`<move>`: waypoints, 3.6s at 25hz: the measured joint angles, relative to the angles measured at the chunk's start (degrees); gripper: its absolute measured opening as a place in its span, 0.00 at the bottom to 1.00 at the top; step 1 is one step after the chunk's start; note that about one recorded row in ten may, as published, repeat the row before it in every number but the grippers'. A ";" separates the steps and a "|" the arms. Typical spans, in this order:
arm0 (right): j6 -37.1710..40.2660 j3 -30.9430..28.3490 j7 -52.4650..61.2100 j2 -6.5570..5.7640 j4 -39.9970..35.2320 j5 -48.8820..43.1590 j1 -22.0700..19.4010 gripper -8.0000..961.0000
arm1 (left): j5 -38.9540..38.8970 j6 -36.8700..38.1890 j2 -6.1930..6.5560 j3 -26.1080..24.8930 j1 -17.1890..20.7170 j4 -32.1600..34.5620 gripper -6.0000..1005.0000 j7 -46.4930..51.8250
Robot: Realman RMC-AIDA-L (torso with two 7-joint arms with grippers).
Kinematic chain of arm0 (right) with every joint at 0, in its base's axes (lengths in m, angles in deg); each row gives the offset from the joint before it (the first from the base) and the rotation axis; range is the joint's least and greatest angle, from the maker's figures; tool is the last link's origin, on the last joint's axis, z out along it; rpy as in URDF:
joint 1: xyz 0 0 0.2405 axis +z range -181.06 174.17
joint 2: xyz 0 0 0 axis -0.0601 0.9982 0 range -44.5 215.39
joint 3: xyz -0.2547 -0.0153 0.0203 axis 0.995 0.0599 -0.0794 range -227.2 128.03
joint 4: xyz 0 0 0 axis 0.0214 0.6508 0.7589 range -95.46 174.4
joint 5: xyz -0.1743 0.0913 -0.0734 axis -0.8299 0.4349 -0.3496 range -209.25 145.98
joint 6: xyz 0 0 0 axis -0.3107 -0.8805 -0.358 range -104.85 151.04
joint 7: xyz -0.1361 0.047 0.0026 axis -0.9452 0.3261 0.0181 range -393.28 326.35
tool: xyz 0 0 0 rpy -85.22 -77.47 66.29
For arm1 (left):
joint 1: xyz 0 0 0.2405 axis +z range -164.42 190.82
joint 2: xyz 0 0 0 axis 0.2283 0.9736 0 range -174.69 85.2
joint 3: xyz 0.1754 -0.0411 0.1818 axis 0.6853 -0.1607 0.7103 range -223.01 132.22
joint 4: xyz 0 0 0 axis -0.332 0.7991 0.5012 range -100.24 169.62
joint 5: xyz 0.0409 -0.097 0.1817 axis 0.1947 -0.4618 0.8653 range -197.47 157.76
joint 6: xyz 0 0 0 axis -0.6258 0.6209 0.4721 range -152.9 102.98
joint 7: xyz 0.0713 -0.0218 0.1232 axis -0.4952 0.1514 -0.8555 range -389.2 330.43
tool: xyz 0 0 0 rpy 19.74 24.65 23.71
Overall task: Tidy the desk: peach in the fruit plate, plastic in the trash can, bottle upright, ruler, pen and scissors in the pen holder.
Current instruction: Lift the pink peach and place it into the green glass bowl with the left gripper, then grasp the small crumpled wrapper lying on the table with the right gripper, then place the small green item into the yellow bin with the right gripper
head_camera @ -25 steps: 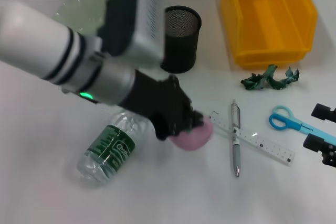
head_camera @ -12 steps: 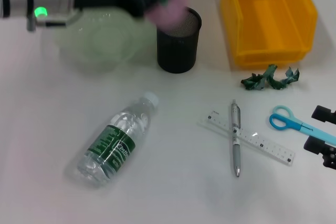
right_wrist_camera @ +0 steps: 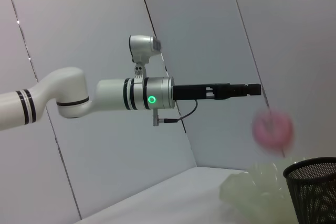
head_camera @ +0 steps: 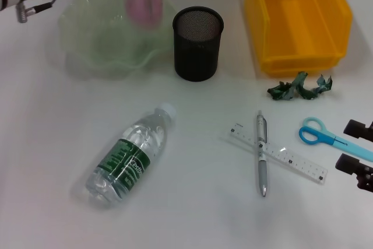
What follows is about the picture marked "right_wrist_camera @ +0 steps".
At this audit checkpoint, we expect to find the pink toy peach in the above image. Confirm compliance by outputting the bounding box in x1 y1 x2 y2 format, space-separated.
251 107 294 156

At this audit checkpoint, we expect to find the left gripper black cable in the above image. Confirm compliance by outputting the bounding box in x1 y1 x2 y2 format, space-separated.
152 100 199 127

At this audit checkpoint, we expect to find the wavy green glass fruit plate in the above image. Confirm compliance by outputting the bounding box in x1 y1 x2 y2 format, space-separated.
219 155 292 224

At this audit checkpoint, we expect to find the black mesh pen holder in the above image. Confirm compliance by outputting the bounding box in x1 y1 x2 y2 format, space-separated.
282 157 336 224

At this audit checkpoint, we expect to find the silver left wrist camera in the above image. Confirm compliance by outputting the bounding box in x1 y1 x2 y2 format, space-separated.
128 34 162 78

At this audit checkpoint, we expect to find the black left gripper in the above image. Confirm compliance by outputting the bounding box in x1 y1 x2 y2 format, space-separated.
172 83 262 101

